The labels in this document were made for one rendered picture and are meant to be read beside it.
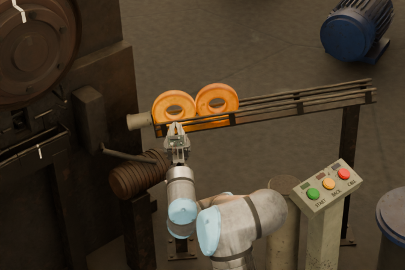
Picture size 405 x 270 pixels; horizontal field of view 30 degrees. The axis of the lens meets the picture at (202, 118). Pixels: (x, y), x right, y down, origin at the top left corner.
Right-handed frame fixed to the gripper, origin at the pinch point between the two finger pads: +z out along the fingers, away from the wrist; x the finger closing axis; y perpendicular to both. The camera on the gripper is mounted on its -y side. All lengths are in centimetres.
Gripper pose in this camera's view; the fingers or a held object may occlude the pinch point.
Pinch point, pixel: (175, 126)
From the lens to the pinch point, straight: 261.4
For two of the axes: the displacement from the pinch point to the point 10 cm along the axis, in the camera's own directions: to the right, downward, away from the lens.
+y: -0.1, -5.9, -8.1
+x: -10.0, 0.8, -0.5
